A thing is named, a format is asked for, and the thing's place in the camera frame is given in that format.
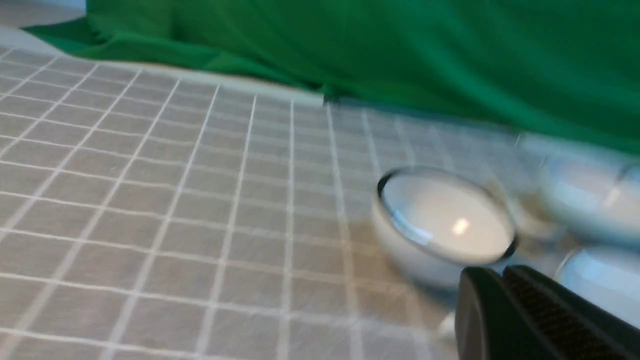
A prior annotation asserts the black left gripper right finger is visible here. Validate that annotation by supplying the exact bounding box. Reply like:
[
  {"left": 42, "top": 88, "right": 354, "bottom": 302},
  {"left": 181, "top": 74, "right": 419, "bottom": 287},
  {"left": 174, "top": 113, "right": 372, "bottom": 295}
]
[{"left": 502, "top": 265, "right": 639, "bottom": 360}]

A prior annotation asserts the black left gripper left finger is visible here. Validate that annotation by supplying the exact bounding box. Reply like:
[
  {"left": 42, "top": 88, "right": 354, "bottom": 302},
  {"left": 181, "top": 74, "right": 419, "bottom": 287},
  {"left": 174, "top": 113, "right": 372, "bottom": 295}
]
[{"left": 454, "top": 267, "right": 553, "bottom": 360}]

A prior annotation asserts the light blue bowl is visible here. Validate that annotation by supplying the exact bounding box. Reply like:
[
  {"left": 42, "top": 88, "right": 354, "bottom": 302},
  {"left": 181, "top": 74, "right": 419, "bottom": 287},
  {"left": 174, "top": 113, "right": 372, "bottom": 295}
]
[{"left": 554, "top": 246, "right": 640, "bottom": 328}]

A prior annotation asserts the light blue cup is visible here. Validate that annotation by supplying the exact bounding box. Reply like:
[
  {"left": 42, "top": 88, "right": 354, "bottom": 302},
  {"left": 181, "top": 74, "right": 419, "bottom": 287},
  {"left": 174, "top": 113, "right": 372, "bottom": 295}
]
[{"left": 539, "top": 155, "right": 640, "bottom": 249}]

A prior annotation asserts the small black-rimmed white bowl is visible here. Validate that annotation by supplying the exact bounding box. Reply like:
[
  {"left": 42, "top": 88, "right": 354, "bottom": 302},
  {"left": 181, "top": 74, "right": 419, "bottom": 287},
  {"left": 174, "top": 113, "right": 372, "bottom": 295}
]
[{"left": 371, "top": 166, "right": 519, "bottom": 289}]

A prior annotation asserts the green backdrop cloth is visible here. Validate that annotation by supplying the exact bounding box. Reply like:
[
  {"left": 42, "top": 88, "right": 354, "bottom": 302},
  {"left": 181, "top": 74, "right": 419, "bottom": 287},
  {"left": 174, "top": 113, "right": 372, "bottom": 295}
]
[{"left": 25, "top": 0, "right": 640, "bottom": 155}]

